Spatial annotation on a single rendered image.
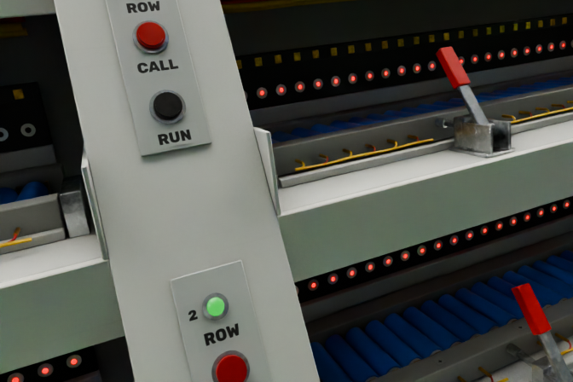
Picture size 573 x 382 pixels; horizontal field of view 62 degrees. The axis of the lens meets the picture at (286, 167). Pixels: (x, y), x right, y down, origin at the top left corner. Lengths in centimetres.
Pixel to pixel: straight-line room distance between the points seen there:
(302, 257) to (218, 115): 10
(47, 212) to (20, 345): 8
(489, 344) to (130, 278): 29
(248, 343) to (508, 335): 24
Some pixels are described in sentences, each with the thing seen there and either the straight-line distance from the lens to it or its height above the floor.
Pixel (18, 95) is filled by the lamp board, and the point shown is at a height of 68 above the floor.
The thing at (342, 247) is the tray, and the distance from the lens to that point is 30.
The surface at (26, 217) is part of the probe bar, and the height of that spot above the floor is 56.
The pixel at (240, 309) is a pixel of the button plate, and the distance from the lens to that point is 27.
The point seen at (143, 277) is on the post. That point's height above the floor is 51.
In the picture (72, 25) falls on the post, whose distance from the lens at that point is 30.
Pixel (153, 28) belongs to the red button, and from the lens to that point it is 29.
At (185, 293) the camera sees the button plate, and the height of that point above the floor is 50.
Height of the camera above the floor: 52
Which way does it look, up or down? 7 degrees up
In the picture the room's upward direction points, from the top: 15 degrees counter-clockwise
